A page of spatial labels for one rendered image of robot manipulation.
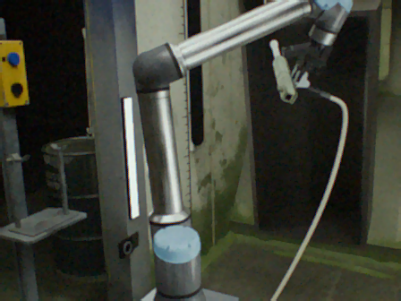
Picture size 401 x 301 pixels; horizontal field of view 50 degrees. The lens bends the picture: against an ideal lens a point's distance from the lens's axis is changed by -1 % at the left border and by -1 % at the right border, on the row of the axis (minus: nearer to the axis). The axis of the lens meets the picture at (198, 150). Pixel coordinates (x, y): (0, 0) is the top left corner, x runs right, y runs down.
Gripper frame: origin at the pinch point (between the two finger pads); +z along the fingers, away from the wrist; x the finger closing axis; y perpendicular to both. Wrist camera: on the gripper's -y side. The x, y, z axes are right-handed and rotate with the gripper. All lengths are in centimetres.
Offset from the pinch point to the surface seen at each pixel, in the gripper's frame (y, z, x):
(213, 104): -3, 78, 111
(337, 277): 99, 127, 28
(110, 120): -64, 60, 33
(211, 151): 6, 106, 96
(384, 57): 99, 14, 127
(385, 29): 92, -2, 135
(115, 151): -58, 73, 26
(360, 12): 23.7, -27.8, 29.8
